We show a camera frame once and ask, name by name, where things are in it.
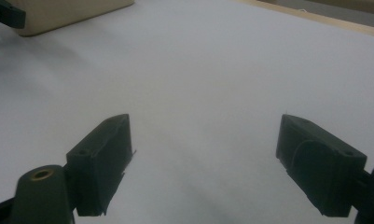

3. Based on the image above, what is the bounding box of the beige storage bin grey rim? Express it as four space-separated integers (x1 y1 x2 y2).
7 0 135 37

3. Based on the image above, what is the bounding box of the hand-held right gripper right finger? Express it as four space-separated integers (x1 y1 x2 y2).
275 113 368 218

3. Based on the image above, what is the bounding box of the light wooden table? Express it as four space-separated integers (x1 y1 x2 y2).
234 0 374 39

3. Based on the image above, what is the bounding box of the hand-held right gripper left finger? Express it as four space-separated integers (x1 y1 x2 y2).
65 113 136 217

